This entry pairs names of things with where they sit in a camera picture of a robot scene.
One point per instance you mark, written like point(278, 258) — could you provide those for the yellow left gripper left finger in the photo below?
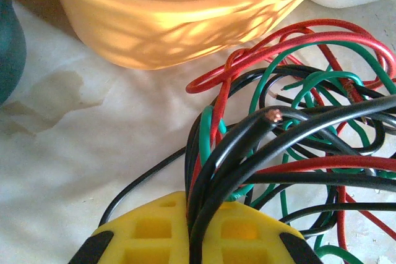
point(145, 233)

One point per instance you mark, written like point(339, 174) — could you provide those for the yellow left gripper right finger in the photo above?
point(247, 233)

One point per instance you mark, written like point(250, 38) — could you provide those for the orange plastic bin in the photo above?
point(154, 29)

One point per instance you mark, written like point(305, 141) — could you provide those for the teal plastic bin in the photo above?
point(9, 44)

